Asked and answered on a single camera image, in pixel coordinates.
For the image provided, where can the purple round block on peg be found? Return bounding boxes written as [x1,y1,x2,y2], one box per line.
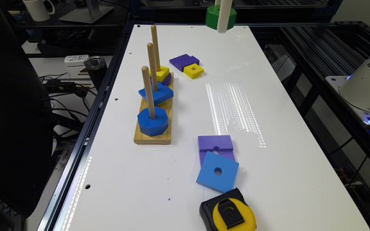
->
[160,73,172,85]

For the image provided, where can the purple block at rear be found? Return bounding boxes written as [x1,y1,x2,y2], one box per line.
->
[169,54,200,72]

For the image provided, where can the blue octagonal block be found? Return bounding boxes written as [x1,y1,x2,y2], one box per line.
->
[137,107,169,137]

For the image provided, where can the rear wooden peg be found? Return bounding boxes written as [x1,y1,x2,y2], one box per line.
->
[151,24,161,72]

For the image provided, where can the wooden peg base board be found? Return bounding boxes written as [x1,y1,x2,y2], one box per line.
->
[134,83,173,144]

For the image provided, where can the purple square block front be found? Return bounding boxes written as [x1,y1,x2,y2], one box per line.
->
[198,135,235,166]

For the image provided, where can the blue square block on peg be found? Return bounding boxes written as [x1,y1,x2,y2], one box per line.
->
[150,82,173,105]

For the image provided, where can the black tumbler cup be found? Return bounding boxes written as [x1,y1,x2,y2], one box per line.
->
[84,56,107,90]

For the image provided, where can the yellow square block loose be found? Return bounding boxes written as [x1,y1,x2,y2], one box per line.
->
[183,64,204,79]

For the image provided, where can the green octagonal block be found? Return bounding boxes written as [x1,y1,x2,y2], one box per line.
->
[206,5,237,30]

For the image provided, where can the yellow square block on peg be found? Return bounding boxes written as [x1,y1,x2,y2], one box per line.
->
[155,66,170,82]

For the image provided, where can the front wooden peg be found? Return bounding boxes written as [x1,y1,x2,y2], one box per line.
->
[141,66,156,119]

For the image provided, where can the white mug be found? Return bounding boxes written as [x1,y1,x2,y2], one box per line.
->
[23,0,55,22]

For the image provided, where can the white remote label device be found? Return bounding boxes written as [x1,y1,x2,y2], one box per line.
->
[64,55,89,67]

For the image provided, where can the light blue square block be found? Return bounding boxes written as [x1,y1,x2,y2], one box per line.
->
[197,151,239,193]

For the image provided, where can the grey monitor stand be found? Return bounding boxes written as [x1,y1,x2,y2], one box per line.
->
[59,0,114,24]

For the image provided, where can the yellow black tape measure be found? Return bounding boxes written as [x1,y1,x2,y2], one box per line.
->
[199,188,257,231]

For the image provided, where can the black office chair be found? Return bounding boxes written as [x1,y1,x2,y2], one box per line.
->
[0,8,54,218]

